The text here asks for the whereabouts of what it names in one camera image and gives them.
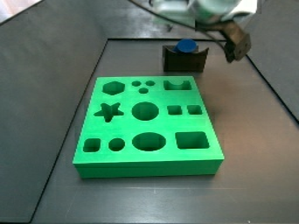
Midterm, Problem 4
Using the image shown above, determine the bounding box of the blue oval cylinder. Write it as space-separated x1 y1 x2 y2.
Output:
174 38 196 53

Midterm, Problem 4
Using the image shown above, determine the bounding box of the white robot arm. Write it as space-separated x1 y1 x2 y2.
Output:
152 0 258 26

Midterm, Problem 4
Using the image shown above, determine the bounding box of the black cradle fixture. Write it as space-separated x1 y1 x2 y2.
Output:
163 45 210 73

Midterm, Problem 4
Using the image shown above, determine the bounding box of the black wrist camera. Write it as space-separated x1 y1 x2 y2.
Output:
195 20 252 64

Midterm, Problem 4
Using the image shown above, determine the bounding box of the black cable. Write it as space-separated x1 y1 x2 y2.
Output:
127 0 198 32

